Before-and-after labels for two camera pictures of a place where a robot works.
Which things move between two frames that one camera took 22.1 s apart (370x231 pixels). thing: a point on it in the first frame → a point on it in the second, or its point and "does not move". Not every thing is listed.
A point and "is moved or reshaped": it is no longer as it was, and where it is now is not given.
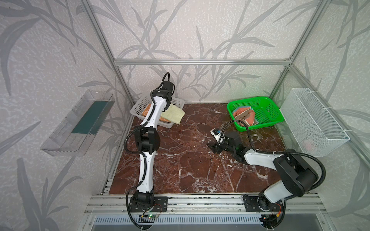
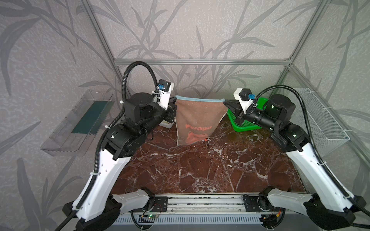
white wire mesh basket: (316, 132) does not move
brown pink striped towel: (245, 114) is moved or reshaped
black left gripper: (157, 94) → (170, 113)
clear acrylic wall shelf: (73, 135) does not move
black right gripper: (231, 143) → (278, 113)
